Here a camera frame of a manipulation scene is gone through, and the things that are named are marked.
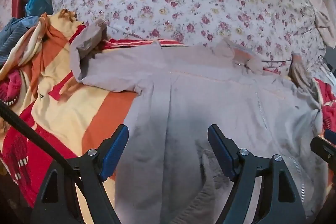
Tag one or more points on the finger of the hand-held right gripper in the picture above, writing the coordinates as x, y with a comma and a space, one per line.
321, 146

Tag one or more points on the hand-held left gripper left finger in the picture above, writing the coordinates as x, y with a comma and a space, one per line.
116, 146

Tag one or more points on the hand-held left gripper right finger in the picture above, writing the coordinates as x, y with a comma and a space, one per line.
219, 150

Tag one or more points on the grey zip jacket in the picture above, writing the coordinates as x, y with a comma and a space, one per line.
183, 108

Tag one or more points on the red knitted garment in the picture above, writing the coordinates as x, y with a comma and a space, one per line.
326, 98

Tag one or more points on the yellow orange red printed blanket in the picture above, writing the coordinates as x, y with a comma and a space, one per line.
65, 111

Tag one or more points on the pink knitted garment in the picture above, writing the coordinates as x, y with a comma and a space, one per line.
10, 87

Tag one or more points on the floral bed sheet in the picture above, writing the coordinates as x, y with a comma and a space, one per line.
183, 3

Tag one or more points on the blue striped garment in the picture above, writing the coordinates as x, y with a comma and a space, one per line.
13, 35

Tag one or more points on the blue plastic bag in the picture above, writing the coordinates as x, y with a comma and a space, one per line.
38, 3

